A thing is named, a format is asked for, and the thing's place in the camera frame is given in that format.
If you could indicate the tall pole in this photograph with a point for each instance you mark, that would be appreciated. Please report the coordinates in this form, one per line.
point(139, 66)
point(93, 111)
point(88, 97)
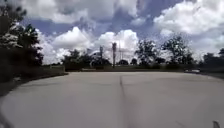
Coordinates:
point(114, 53)

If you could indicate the grass strip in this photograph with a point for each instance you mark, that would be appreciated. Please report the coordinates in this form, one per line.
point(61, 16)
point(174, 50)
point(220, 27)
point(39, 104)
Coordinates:
point(133, 69)

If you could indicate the row of trees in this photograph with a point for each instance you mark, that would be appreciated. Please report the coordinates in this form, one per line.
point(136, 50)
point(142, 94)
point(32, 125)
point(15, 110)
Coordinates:
point(150, 55)

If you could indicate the pale concrete pavement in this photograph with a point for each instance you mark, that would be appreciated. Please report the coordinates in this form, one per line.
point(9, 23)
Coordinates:
point(86, 100)

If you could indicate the white vehicle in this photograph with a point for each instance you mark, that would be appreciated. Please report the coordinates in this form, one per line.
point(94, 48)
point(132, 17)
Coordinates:
point(192, 70)

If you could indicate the dark grass verge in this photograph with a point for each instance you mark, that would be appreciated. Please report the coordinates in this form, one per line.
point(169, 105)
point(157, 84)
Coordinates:
point(23, 80)

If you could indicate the dark trees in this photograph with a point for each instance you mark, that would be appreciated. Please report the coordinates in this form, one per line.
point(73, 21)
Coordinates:
point(16, 50)

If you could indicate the robot's own part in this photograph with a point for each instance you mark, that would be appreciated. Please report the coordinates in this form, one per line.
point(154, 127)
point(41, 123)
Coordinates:
point(216, 124)

